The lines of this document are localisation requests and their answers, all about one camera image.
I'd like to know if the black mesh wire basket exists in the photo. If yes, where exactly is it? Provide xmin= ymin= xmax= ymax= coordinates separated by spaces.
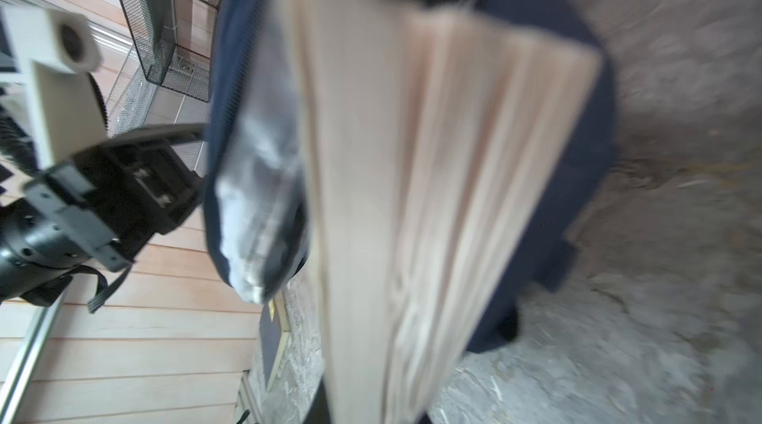
xmin=119 ymin=0 xmax=224 ymax=102

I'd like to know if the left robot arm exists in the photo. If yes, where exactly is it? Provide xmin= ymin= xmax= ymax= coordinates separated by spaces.
xmin=1 ymin=124 xmax=206 ymax=313

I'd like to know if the aluminium frame horizontal bar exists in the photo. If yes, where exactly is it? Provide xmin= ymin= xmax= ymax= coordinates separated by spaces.
xmin=1 ymin=294 xmax=65 ymax=424

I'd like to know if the blue book yellow label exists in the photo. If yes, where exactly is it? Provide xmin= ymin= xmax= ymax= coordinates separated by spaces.
xmin=259 ymin=292 xmax=291 ymax=391

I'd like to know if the white notebook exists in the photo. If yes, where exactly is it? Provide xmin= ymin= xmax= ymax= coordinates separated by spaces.
xmin=277 ymin=0 xmax=601 ymax=423

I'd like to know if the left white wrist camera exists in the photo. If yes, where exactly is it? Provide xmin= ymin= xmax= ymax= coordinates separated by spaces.
xmin=1 ymin=6 xmax=107 ymax=169

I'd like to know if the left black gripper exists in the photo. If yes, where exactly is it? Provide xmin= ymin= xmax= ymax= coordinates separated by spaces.
xmin=23 ymin=124 xmax=206 ymax=271

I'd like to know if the white wire shelf rack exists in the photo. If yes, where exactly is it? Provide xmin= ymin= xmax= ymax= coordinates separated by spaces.
xmin=106 ymin=47 xmax=210 ymax=136

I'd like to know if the navy blue student backpack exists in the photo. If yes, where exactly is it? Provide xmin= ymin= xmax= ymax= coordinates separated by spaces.
xmin=204 ymin=0 xmax=617 ymax=354

